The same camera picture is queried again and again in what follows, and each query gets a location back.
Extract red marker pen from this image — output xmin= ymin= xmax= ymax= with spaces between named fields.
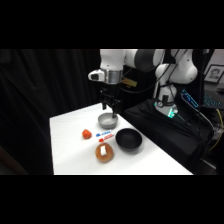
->
xmin=98 ymin=134 xmax=115 ymax=144

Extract blue marker pen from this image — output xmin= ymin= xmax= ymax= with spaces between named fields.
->
xmin=95 ymin=131 xmax=114 ymax=138

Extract black curtain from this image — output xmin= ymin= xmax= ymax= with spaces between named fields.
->
xmin=0 ymin=49 xmax=161 ymax=176

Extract black bowl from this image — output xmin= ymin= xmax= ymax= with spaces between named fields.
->
xmin=115 ymin=127 xmax=145 ymax=152

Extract yellow cable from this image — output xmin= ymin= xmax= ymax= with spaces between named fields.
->
xmin=207 ymin=107 xmax=224 ymax=152

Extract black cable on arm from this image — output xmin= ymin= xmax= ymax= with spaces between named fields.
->
xmin=119 ymin=49 xmax=183 ymax=95

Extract grey bowl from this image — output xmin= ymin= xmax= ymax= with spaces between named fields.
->
xmin=97 ymin=112 xmax=120 ymax=131

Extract framed portrait picture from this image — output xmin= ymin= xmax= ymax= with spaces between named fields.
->
xmin=203 ymin=64 xmax=224 ymax=85

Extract black cloth covered stand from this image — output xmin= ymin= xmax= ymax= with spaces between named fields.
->
xmin=122 ymin=97 xmax=215 ymax=175

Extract red ball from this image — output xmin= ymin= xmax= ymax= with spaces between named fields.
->
xmin=81 ymin=128 xmax=93 ymax=140

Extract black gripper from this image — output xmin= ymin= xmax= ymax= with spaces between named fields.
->
xmin=99 ymin=85 xmax=122 ymax=120

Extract brown wooden bowl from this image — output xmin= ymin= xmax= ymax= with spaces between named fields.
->
xmin=94 ymin=143 xmax=115 ymax=164

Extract gold wrist camera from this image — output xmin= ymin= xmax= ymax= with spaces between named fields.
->
xmin=121 ymin=77 xmax=138 ymax=89

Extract keyboard with cyan lights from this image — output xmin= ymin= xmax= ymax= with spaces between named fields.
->
xmin=181 ymin=88 xmax=224 ymax=110

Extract small white cube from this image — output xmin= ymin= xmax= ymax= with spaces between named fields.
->
xmin=99 ymin=145 xmax=109 ymax=156

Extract small green light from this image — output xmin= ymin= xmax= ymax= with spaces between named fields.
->
xmin=166 ymin=107 xmax=178 ymax=120

